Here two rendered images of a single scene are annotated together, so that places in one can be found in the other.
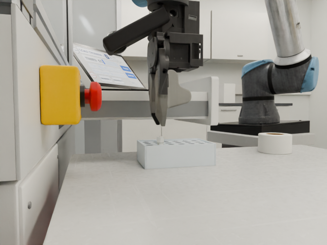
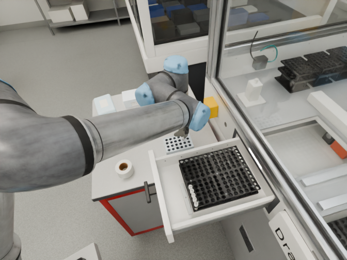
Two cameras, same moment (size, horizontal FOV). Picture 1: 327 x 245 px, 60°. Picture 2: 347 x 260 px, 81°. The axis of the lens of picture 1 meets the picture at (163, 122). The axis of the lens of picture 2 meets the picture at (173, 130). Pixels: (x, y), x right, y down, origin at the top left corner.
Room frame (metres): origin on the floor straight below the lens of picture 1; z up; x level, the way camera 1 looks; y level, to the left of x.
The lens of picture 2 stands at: (1.05, 0.01, 1.52)
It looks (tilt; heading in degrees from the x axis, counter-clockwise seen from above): 50 degrees down; 185
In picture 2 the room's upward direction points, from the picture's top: 6 degrees counter-clockwise
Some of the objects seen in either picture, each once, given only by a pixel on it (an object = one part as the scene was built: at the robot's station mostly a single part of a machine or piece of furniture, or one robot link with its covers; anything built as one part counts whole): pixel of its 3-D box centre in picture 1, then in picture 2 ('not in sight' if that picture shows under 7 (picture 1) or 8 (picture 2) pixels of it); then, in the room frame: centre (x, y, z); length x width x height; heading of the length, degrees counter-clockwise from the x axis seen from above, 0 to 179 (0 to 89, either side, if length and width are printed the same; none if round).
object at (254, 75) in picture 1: (259, 78); not in sight; (1.09, -0.36, 0.96); 0.13 x 0.12 x 0.14; 49
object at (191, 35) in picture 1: (172, 36); not in sight; (0.50, -0.02, 0.98); 0.09 x 0.08 x 0.12; 104
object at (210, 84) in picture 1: (191, 101); (160, 192); (0.77, -0.08, 0.87); 0.29 x 0.02 x 0.11; 15
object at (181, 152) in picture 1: (174, 151); (178, 144); (0.51, -0.02, 0.78); 0.12 x 0.08 x 0.04; 104
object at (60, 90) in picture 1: (64, 96); (209, 107); (0.37, 0.13, 0.88); 0.07 x 0.05 x 0.07; 15
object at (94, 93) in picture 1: (90, 96); not in sight; (0.38, 0.10, 0.88); 0.04 x 0.03 x 0.04; 15
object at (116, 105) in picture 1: (114, 105); (218, 177); (0.72, 0.12, 0.86); 0.40 x 0.26 x 0.06; 105
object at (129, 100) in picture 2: not in sight; (134, 97); (0.17, -0.26, 0.79); 0.13 x 0.09 x 0.05; 104
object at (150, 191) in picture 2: not in sight; (151, 191); (0.78, -0.10, 0.91); 0.07 x 0.04 x 0.01; 15
